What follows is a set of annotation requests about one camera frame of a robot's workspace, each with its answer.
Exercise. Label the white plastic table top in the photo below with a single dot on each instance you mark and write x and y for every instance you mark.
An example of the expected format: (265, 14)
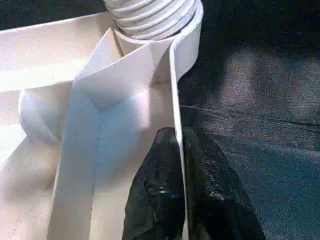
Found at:
(75, 125)

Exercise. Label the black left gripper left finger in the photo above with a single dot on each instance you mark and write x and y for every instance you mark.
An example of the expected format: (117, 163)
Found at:
(157, 200)

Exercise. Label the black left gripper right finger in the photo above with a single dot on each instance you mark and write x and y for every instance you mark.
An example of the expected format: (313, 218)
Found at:
(220, 205)

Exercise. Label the white plastic table leg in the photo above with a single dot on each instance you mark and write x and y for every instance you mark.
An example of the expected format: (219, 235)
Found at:
(150, 17)

